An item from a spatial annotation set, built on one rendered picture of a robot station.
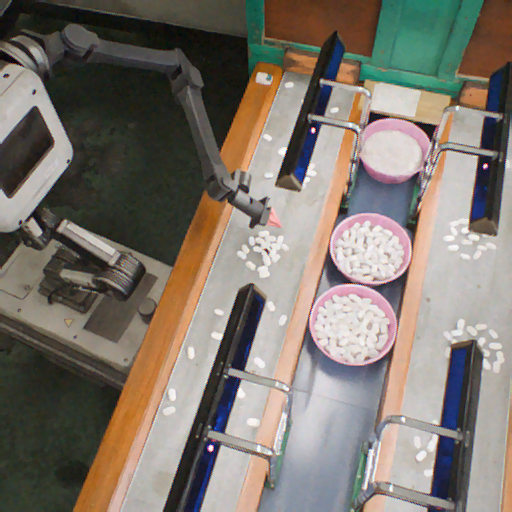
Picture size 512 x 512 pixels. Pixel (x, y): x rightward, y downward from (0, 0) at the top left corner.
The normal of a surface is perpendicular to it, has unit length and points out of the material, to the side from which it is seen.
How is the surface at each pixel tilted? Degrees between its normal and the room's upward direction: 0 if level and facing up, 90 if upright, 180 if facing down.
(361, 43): 90
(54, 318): 0
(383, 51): 90
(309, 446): 0
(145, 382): 0
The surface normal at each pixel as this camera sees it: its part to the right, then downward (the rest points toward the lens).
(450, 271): -0.03, -0.48
